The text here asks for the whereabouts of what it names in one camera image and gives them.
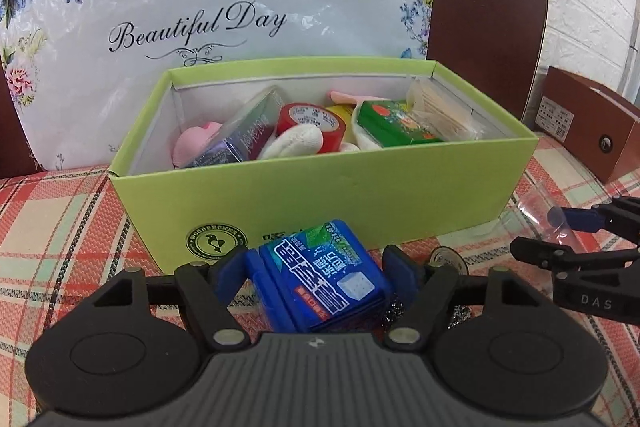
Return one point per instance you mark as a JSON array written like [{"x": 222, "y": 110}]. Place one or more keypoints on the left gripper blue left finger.
[{"x": 229, "y": 275}]

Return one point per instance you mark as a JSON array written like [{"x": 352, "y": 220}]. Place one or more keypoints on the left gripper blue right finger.
[{"x": 404, "y": 274}]

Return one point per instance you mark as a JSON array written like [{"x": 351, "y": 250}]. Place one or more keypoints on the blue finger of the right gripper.
[
  {"x": 582, "y": 220},
  {"x": 555, "y": 256}
]

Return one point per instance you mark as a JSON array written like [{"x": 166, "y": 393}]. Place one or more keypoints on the clear plastic cup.
[{"x": 535, "y": 214}]

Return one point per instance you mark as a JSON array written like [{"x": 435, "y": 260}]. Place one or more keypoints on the blue chewing gum box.
[{"x": 319, "y": 280}]

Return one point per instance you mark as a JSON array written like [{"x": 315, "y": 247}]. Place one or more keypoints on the purple small box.
[{"x": 244, "y": 135}]

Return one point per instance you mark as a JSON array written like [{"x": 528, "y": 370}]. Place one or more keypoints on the white pink glove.
[{"x": 300, "y": 140}]

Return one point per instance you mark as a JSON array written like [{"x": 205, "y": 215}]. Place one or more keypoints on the green soap package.
[{"x": 390, "y": 124}]

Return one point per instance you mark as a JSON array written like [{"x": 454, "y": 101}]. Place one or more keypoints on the toothpick packet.
[{"x": 442, "y": 113}]

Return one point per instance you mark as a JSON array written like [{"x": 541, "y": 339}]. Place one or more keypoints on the red tape roll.
[{"x": 331, "y": 126}]

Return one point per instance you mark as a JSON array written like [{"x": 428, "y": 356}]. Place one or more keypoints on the yellow white medicine box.
[{"x": 344, "y": 111}]

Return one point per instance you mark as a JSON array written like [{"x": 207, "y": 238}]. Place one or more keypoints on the white orange medicine box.
[{"x": 338, "y": 97}]

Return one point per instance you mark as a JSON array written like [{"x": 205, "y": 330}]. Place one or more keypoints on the dark patterned tape roll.
[{"x": 444, "y": 255}]

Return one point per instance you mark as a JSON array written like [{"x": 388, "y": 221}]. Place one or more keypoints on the brown cardboard box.
[{"x": 594, "y": 123}]

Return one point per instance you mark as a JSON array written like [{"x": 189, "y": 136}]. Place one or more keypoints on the green cardboard storage box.
[{"x": 388, "y": 196}]

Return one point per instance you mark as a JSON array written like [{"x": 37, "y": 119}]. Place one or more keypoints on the dark brown wooden headboard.
[{"x": 495, "y": 44}]

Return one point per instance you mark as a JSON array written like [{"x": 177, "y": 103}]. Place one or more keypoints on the floral Beautiful Day plastic bag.
[{"x": 79, "y": 71}]

